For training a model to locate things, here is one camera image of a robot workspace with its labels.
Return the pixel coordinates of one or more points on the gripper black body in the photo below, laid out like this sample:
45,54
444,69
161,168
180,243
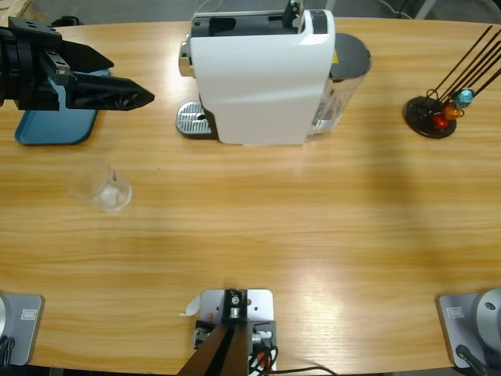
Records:
23,66

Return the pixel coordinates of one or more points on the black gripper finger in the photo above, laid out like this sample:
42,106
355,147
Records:
86,58
113,96

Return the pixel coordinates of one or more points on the clear drinking glass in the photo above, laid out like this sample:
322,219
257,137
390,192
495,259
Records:
113,196

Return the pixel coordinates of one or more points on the white capsule coffee machine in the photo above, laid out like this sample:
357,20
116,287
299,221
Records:
258,90

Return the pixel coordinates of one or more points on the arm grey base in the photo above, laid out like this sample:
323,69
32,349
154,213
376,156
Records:
462,325
23,329

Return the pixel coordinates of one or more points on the red coffee capsule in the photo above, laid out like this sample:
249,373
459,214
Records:
440,121

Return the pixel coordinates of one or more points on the orange coffee capsule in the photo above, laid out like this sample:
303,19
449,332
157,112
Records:
452,112

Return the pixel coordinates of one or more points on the blue coffee capsule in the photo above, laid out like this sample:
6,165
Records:
465,98

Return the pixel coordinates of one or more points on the blue rectangular tray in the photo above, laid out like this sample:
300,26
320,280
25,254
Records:
55,129

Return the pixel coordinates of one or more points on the white tape piece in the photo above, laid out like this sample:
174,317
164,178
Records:
192,307

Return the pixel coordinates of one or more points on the grey metal leg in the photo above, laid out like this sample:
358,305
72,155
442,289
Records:
424,8

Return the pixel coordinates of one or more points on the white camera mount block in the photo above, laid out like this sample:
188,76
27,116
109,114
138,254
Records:
260,301

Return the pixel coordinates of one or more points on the dark camera post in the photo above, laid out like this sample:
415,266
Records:
227,352

